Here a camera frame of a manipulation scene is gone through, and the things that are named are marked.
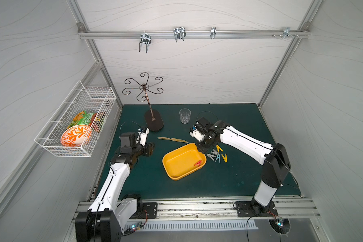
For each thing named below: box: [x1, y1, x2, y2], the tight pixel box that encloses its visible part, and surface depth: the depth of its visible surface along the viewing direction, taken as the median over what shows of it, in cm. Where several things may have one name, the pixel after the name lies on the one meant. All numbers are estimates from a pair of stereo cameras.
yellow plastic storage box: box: [162, 142, 207, 181], surface depth 91 cm
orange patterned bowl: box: [60, 124, 93, 148], surface depth 64 cm
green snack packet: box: [67, 110, 97, 130], surface depth 68 cm
